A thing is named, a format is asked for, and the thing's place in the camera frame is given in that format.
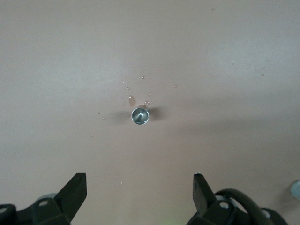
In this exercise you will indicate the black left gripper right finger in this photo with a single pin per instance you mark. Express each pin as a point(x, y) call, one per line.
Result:
point(206, 206)

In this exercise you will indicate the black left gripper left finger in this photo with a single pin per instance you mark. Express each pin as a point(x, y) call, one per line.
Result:
point(70, 199)

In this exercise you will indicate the steel double jigger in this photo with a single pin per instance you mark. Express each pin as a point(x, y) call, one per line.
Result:
point(140, 116)

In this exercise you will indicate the yellow-green water bottle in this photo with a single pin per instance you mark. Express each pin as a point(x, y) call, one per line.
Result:
point(296, 187)

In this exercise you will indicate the brown table cloth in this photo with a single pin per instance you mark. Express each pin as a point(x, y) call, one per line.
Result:
point(70, 70)

